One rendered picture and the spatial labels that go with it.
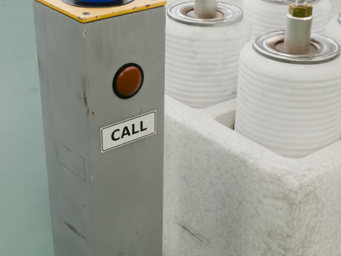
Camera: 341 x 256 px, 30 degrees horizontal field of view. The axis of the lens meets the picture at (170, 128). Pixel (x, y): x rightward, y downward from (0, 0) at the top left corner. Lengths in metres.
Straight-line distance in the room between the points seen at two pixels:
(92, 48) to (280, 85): 0.17
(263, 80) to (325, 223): 0.13
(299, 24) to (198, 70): 0.12
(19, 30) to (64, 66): 0.94
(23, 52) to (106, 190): 0.80
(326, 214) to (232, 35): 0.19
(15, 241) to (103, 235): 0.25
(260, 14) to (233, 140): 0.18
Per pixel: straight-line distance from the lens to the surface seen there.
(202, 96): 0.62
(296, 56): 0.54
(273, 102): 0.53
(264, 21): 0.69
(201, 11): 0.63
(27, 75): 1.15
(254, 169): 0.52
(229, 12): 0.64
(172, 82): 0.63
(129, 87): 0.45
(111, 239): 0.51
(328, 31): 0.64
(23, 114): 1.01
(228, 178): 0.55
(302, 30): 0.55
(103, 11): 0.43
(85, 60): 0.43
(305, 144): 0.55
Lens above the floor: 0.44
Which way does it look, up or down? 28 degrees down
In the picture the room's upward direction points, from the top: 1 degrees clockwise
